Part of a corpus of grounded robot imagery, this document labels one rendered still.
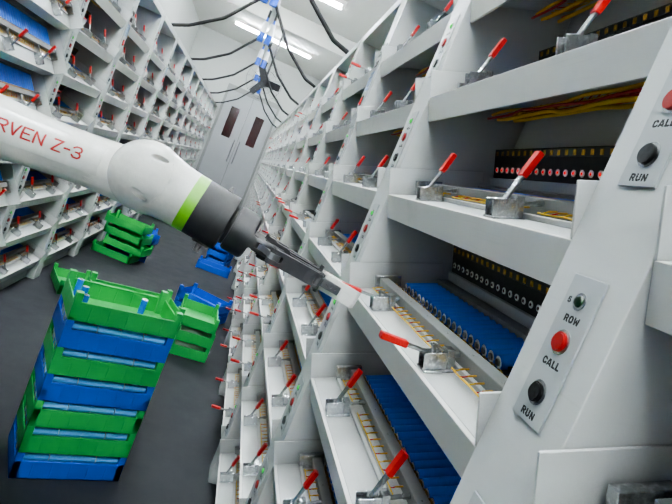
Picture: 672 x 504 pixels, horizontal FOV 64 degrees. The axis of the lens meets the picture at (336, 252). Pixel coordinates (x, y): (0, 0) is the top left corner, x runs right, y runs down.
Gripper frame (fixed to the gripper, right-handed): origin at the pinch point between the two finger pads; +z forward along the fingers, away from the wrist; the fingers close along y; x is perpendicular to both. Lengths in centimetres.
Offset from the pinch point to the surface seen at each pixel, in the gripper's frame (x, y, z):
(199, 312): -77, -215, -2
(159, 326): -45, -71, -20
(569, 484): 3, 54, 7
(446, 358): 2.9, 27.7, 8.3
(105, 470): -91, -71, -11
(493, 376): 4.7, 35.0, 10.0
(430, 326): 4.1, 16.0, 9.9
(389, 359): -2.8, 16.0, 7.5
